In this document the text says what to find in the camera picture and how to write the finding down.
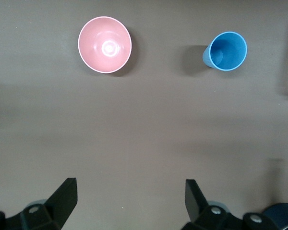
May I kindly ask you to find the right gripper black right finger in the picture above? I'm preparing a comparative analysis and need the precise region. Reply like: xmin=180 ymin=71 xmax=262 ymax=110
xmin=184 ymin=179 xmax=277 ymax=230

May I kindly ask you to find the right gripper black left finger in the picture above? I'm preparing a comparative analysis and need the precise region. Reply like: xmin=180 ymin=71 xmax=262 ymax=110
xmin=0 ymin=177 xmax=78 ymax=230

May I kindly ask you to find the dark blue round object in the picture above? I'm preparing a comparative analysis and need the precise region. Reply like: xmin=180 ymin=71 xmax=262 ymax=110
xmin=264 ymin=202 xmax=288 ymax=230

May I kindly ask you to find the pink bowl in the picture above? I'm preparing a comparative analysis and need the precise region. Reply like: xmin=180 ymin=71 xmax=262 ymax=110
xmin=77 ymin=16 xmax=132 ymax=74

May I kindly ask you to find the blue ribbed cup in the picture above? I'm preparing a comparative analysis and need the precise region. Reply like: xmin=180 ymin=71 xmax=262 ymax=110
xmin=202 ymin=31 xmax=248 ymax=71

